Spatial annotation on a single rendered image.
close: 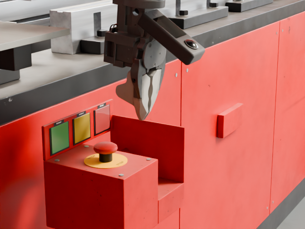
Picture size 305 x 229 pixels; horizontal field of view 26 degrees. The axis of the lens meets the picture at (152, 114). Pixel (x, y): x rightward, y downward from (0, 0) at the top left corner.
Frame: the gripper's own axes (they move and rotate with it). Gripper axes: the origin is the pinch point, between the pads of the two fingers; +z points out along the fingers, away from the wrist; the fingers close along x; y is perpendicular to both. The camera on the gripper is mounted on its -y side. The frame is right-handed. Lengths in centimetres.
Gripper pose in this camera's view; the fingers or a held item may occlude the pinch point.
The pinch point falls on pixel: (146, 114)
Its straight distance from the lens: 114.8
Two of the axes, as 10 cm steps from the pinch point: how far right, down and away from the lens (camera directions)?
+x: -5.1, 2.4, -8.2
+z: -0.8, 9.4, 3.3
